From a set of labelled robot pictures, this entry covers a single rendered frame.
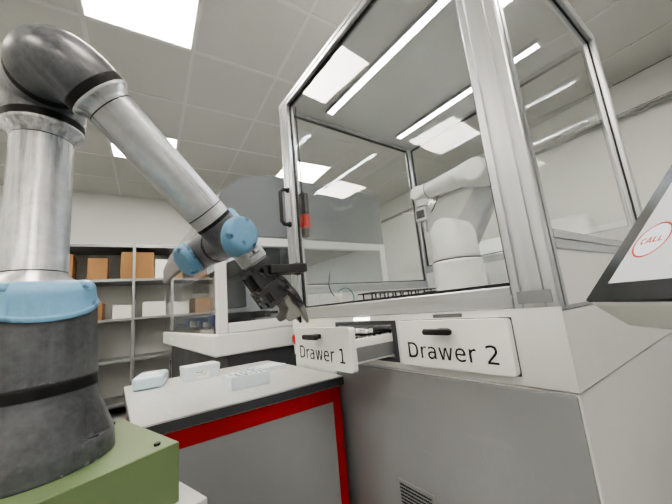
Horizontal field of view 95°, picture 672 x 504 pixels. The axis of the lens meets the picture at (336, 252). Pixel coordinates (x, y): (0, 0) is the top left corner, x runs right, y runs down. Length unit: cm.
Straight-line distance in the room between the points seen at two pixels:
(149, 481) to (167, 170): 45
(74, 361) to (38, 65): 43
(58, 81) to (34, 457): 50
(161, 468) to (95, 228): 481
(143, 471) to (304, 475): 66
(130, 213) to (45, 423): 481
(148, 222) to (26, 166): 452
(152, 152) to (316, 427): 85
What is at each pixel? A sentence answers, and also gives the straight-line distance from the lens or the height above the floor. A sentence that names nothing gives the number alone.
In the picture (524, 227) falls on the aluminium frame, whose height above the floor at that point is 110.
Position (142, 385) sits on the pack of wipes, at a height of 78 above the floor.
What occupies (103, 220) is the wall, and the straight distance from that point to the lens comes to 524.
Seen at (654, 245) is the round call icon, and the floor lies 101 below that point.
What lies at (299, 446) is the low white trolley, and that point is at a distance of 106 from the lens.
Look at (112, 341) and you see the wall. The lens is 502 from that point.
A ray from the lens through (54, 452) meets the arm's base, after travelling 51.
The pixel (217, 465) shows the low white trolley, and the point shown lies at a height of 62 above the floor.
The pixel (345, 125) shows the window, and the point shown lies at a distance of 119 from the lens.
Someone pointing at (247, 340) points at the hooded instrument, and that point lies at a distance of 167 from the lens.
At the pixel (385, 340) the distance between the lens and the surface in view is 90.
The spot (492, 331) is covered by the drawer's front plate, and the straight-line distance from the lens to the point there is 71.
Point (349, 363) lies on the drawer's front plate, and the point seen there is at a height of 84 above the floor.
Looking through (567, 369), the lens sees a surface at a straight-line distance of 70.
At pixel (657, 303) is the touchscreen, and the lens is 37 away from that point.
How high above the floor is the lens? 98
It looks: 10 degrees up
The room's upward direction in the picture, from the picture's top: 5 degrees counter-clockwise
